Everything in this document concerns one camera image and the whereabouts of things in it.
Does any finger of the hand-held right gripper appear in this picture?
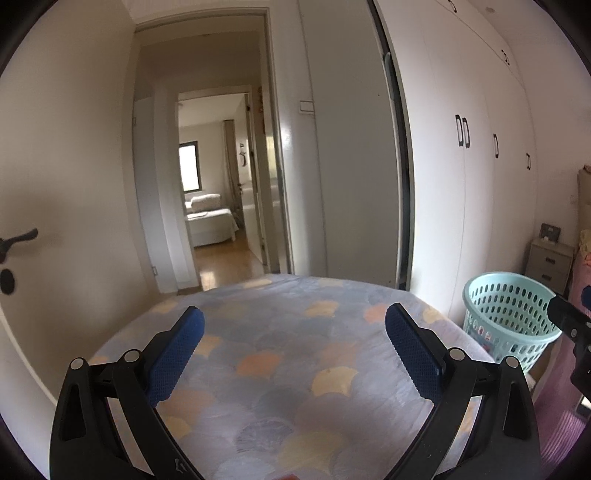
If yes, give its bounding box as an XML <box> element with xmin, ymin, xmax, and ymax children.
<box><xmin>547</xmin><ymin>293</ymin><xmax>591</xmax><ymax>345</ymax></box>

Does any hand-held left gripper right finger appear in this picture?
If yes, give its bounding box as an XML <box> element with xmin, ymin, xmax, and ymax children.
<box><xmin>385</xmin><ymin>302</ymin><xmax>541</xmax><ymax>480</ymax></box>

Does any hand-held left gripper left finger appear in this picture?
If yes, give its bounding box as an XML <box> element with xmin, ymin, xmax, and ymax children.
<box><xmin>50</xmin><ymin>306</ymin><xmax>206</xmax><ymax>480</ymax></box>

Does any light green plastic basket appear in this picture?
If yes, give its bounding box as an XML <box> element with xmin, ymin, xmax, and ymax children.
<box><xmin>462</xmin><ymin>272</ymin><xmax>563</xmax><ymax>373</ymax></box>

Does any grey nightstand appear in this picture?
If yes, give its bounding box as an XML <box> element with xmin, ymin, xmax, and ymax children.
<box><xmin>527</xmin><ymin>237</ymin><xmax>575</xmax><ymax>297</ymax></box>

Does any beige padded headboard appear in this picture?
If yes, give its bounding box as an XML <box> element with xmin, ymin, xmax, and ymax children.
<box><xmin>577</xmin><ymin>168</ymin><xmax>591</xmax><ymax>234</ymax></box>

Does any white bed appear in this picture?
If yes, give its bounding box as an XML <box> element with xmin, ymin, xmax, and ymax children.
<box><xmin>185</xmin><ymin>193</ymin><xmax>239</xmax><ymax>248</ymax></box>

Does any window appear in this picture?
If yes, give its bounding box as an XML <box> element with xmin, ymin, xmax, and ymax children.
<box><xmin>178</xmin><ymin>143</ymin><xmax>201</xmax><ymax>193</ymax></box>

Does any white sliding door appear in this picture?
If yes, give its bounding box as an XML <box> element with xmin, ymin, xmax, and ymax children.
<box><xmin>295</xmin><ymin>0</ymin><xmax>411</xmax><ymax>291</ymax></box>

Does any white wardrobe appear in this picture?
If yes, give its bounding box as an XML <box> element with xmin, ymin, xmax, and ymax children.
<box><xmin>373</xmin><ymin>0</ymin><xmax>583</xmax><ymax>324</ymax></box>

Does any black door handle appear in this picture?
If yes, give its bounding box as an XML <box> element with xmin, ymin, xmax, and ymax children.
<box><xmin>0</xmin><ymin>228</ymin><xmax>39</xmax><ymax>262</ymax></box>

